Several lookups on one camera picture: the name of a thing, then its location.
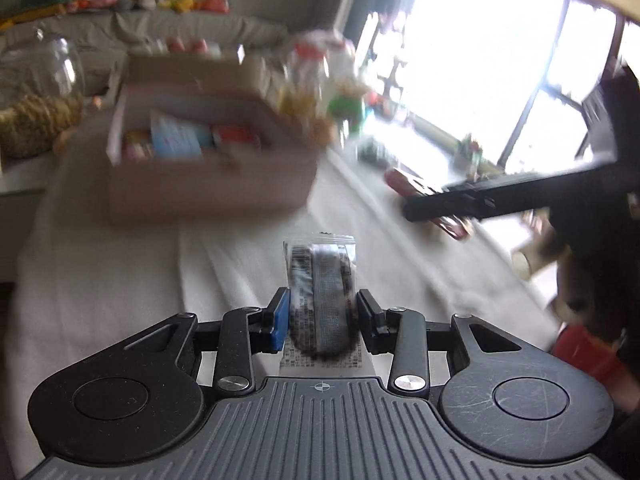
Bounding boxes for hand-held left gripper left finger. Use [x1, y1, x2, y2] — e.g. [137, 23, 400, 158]
[122, 287, 292, 397]

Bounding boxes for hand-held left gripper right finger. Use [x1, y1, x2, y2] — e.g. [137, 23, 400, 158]
[355, 290, 527, 395]

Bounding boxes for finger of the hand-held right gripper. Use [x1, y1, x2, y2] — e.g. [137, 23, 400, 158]
[403, 158, 619, 224]

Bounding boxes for black grey snack packet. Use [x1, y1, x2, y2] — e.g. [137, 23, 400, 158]
[279, 232, 379, 377]

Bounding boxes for red green-edged snack packet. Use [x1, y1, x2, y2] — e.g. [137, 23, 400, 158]
[383, 167, 474, 242]

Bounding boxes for pink cardboard box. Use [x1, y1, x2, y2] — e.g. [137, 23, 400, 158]
[105, 84, 322, 227]

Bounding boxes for dark red snack packet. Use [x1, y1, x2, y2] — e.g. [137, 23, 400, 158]
[212, 125, 264, 152]

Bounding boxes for blue snack packet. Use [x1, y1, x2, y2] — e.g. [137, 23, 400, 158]
[149, 109, 217, 159]

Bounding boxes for pink white candy packet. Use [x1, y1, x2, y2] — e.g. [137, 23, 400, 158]
[122, 129, 154, 162]

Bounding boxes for person's right forearm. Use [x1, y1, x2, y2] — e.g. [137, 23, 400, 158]
[551, 323, 633, 408]

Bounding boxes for person's right hand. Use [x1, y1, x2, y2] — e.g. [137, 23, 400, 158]
[510, 229, 604, 322]

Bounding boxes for white tablecloth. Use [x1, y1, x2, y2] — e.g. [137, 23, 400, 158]
[12, 145, 563, 467]

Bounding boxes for green candy dispenser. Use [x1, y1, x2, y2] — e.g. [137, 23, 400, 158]
[327, 39, 370, 137]

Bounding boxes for plastic jar with red lid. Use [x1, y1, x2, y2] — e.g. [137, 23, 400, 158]
[279, 41, 332, 132]

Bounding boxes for beige fabric storage box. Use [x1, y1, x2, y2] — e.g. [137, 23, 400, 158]
[124, 52, 274, 99]

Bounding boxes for pink round toy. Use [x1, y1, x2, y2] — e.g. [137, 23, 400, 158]
[164, 35, 222, 56]

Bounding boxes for grey covered sofa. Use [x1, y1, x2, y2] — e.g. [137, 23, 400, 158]
[0, 9, 297, 99]

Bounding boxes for glass jar of peanuts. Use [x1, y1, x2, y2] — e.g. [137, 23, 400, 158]
[0, 29, 87, 159]

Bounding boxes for yellow long cushion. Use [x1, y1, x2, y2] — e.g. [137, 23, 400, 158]
[0, 3, 69, 32]

